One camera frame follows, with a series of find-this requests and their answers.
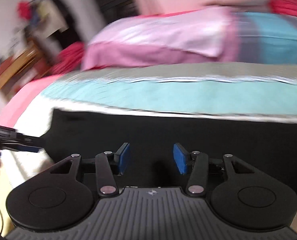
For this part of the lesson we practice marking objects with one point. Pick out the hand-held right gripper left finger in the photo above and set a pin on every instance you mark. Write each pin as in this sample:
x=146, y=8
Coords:
x=124, y=158

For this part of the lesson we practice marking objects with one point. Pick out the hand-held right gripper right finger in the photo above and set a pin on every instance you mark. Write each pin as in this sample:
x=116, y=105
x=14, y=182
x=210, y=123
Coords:
x=180, y=158

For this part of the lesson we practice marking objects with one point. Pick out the patterned quilt with teal band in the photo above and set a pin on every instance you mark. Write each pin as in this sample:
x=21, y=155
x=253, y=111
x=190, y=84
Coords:
x=163, y=90

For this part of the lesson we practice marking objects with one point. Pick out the pink bed sheet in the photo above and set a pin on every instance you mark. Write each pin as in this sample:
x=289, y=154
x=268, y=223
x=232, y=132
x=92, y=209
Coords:
x=21, y=100

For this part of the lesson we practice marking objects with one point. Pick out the black pants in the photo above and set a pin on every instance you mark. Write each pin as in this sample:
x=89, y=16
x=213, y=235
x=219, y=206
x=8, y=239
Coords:
x=188, y=142

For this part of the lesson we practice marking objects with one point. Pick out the wooden furniture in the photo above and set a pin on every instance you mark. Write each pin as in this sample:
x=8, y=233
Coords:
x=16, y=65

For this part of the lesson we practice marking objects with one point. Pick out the dark hanging clothes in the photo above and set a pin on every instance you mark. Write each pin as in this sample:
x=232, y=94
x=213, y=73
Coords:
x=59, y=17

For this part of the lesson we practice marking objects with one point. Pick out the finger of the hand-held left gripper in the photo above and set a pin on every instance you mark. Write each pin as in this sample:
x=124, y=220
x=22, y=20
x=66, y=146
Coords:
x=29, y=143

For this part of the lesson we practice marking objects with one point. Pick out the blue and grey pillow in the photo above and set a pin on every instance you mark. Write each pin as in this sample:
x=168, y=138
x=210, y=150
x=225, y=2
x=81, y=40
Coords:
x=273, y=37

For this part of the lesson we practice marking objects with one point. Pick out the pink pillow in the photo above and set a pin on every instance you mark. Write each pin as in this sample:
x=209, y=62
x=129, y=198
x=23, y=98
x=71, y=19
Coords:
x=158, y=40

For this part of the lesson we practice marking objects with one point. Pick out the pile of red clothes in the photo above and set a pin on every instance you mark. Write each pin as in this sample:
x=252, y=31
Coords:
x=68, y=57

